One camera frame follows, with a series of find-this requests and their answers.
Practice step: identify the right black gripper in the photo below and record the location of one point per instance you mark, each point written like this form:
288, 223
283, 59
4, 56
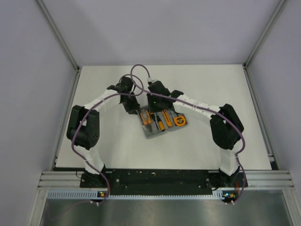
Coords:
151, 108

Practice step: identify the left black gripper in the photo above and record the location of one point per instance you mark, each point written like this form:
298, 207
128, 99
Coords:
135, 106

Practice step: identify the grey plastic tool case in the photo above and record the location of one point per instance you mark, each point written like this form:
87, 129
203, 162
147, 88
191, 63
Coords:
155, 130

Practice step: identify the orange handled pliers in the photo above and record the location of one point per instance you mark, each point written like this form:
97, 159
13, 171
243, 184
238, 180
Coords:
146, 120

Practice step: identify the orange black utility knife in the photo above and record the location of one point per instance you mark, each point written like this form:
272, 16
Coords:
167, 119

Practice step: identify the orange tape measure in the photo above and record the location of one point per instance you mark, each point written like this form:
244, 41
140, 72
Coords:
180, 121

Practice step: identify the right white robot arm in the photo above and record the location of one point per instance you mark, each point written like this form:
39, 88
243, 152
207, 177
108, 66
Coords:
226, 127

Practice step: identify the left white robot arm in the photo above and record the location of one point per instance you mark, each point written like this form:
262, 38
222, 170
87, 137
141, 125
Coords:
84, 123

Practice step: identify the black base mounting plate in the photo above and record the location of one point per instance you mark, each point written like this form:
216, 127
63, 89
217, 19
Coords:
162, 181

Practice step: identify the left aluminium corner post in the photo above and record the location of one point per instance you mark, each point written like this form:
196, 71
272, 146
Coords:
57, 34

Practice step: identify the aluminium corner post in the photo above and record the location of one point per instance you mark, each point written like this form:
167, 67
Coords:
266, 31
57, 34

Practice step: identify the grey slotted cable duct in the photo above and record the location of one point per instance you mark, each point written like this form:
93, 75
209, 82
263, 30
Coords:
98, 195

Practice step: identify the aluminium front frame rail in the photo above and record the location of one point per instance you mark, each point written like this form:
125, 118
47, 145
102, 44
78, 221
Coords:
251, 179

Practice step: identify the right aluminium corner post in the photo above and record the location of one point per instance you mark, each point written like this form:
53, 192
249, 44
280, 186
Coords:
266, 31

